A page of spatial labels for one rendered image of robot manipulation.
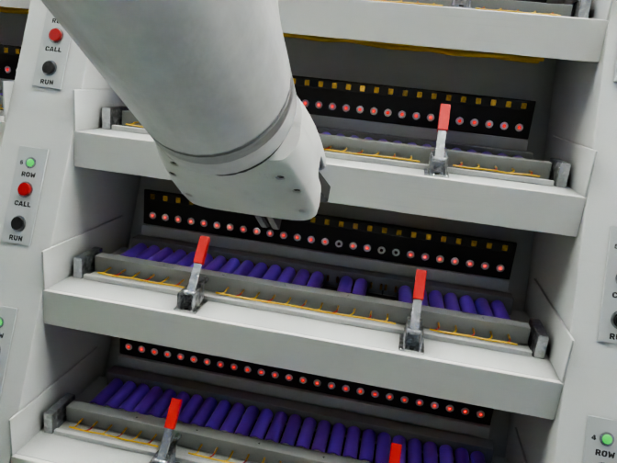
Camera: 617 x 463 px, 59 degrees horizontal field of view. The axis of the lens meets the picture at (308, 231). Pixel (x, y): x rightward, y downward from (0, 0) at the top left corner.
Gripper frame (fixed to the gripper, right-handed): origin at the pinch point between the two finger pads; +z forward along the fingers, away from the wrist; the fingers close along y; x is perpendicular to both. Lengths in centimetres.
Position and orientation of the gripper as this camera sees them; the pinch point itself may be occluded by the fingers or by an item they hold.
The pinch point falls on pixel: (270, 204)
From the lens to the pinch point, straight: 46.2
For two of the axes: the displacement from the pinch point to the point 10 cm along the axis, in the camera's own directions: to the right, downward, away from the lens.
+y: 9.8, 1.4, -1.5
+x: 1.8, -9.4, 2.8
